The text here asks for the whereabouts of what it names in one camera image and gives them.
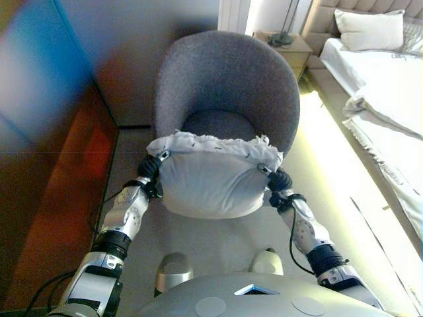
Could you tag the beige wooden nightstand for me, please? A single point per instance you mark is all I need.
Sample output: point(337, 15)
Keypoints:
point(297, 53)

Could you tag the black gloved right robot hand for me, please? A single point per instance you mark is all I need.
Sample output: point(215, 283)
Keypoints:
point(281, 180)

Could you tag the grey robot torso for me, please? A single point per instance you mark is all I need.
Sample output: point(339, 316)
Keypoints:
point(264, 303)

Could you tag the white cloth towel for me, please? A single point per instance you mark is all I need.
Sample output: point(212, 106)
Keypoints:
point(211, 185)

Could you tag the beige folded bed blanket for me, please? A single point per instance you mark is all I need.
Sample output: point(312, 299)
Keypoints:
point(396, 138)

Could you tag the white bed pillow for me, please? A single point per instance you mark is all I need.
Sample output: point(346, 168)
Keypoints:
point(370, 31)

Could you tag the grey fabric armchair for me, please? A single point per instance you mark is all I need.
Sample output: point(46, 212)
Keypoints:
point(228, 72)

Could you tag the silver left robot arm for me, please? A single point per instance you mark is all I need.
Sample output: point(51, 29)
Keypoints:
point(125, 211)

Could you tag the beige upholstered bed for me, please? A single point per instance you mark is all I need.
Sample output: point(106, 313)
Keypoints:
point(380, 72)

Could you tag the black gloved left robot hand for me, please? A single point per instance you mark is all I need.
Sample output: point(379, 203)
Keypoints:
point(150, 168)

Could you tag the grey fringed throw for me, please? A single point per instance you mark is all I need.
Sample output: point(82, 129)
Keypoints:
point(413, 36)

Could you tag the white door frame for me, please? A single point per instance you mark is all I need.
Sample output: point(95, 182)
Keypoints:
point(233, 14)

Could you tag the red-brown wooden cabinet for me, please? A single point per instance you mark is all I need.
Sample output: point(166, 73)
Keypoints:
point(66, 198)

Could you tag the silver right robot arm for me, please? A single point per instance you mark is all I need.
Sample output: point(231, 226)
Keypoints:
point(307, 231)

